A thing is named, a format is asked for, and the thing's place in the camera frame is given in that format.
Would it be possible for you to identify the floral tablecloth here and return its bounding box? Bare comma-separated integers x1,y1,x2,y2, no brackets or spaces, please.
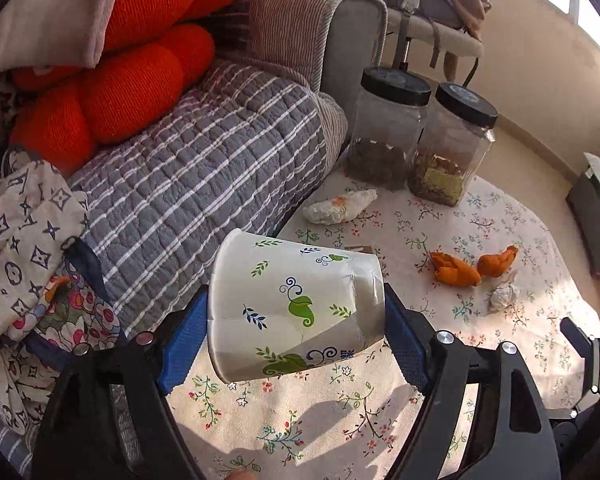
167,160,600,480

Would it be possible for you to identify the white grey office chair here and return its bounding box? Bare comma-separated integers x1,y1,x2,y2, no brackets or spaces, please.
350,0,486,91

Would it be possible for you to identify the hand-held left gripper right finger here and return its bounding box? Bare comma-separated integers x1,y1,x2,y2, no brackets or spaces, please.
382,282,561,480

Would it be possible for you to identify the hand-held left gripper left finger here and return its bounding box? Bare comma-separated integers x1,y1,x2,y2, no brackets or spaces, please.
30,290,210,480

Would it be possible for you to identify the brown striped sofa cover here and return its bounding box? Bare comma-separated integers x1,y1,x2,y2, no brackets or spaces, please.
200,0,351,166

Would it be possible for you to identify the grey storage ottoman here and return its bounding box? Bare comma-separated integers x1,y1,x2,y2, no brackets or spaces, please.
565,152,600,276

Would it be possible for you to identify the small crumpled tissue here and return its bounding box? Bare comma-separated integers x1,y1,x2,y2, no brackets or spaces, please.
489,270,521,311

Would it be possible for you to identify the orange peel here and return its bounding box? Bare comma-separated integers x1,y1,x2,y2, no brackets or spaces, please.
430,251,482,288
477,245,520,278

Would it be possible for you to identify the white leaf print paper cup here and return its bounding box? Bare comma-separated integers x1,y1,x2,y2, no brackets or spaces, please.
206,228,387,384

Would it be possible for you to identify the grey striped quilt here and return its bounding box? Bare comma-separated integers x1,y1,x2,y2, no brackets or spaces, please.
67,57,348,336

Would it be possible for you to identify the white monogram print cloth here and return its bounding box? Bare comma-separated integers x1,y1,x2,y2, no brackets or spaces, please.
0,147,93,436

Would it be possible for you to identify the large crumpled tissue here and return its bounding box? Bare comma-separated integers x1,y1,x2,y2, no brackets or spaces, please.
302,188,378,226

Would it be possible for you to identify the beige blanket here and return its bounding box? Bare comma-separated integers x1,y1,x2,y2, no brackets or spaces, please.
0,0,136,68

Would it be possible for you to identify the floral fabric bag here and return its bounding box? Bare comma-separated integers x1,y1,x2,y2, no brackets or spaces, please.
30,237,126,361

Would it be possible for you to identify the plastic jar with dark contents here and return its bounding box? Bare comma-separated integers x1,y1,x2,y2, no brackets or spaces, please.
345,66,432,192

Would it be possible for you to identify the red knotted cushion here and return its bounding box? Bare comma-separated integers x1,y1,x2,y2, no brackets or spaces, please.
7,0,258,176

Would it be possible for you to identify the plastic jar with yellow contents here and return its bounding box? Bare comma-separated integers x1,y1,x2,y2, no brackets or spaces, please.
407,82,498,207

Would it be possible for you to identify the grey sofa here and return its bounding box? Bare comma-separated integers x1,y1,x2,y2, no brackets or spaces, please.
322,0,388,98

